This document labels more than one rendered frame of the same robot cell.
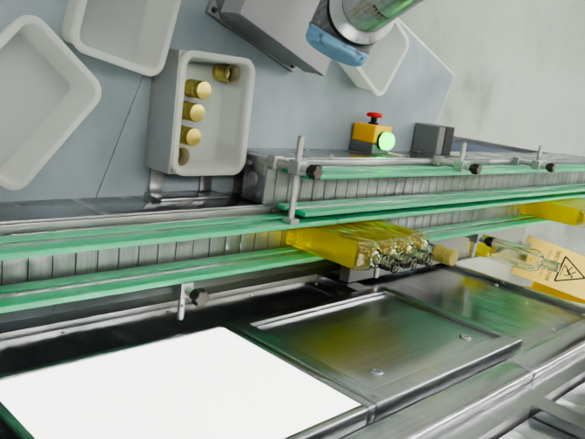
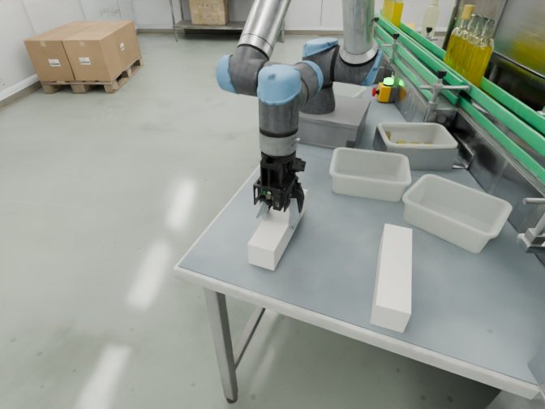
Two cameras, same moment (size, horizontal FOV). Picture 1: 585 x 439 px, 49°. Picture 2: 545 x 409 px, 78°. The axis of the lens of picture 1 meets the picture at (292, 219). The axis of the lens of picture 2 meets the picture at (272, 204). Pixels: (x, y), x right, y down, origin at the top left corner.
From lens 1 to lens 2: 0.63 m
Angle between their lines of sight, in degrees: 15
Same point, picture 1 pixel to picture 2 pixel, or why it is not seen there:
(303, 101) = (379, 119)
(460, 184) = not seen: hidden behind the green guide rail
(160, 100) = (414, 161)
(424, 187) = not seen: hidden behind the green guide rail
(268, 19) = (355, 117)
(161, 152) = (444, 157)
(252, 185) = (445, 118)
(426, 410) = not seen: outside the picture
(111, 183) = (469, 182)
